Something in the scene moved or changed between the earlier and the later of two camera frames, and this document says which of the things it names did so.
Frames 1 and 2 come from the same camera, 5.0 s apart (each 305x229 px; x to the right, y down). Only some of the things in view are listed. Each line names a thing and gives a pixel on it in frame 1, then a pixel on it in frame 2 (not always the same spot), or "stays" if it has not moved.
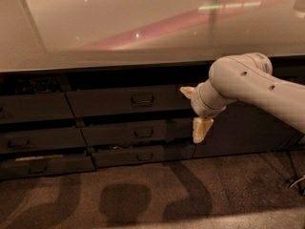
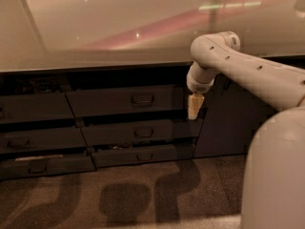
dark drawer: [40, 165] stays
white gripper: [199, 101] → [199, 87]
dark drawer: [161, 154] stays
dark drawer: [145, 100] stays
